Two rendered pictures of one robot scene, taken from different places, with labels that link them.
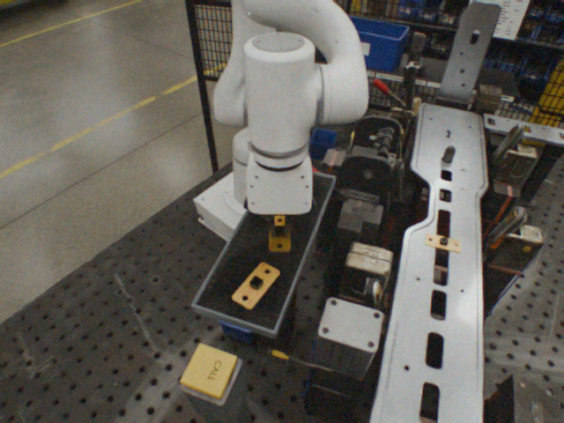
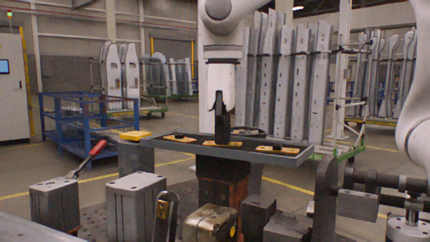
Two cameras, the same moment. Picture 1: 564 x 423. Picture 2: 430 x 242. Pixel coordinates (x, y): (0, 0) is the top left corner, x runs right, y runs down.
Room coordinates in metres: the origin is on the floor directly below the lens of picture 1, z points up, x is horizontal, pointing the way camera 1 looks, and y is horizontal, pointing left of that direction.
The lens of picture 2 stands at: (0.55, -0.69, 1.32)
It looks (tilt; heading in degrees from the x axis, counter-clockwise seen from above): 9 degrees down; 100
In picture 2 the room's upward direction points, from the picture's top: straight up
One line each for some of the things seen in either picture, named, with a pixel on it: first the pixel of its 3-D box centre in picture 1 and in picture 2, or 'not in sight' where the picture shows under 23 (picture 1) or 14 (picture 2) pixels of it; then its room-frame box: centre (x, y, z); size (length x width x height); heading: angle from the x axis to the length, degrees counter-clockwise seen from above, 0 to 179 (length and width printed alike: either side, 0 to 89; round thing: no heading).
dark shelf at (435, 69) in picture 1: (401, 67); not in sight; (1.46, -0.49, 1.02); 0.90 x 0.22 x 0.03; 71
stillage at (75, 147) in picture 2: not in sight; (97, 128); (-2.16, 3.92, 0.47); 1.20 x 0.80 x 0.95; 142
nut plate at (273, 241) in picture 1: (279, 231); (222, 142); (0.44, 0.00, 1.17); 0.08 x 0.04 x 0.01; 0
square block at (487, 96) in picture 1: (473, 131); not in sight; (1.20, -0.75, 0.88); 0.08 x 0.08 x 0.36; 71
